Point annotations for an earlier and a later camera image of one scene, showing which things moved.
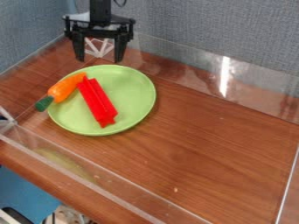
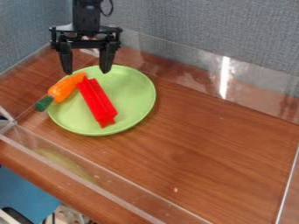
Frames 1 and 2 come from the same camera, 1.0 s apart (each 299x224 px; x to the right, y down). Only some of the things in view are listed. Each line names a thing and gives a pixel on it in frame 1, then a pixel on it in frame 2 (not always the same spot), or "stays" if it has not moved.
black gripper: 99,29 → 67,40
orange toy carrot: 60,91 stays
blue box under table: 24,198 stays
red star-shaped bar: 100,108 stays
